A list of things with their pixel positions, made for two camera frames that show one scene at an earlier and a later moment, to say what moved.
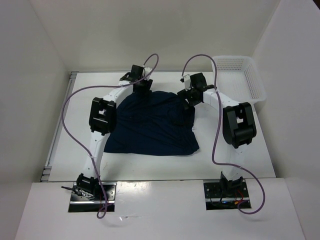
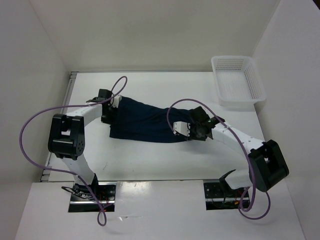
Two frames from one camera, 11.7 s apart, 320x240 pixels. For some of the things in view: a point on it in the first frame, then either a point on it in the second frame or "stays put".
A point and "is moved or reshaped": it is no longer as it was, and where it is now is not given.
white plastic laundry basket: x=240 y=78 stays put
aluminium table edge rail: x=47 y=170 stays put
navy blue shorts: x=151 y=123 is moved or reshaped
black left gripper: x=147 y=85 -> x=112 y=120
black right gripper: x=185 y=94 -> x=192 y=137
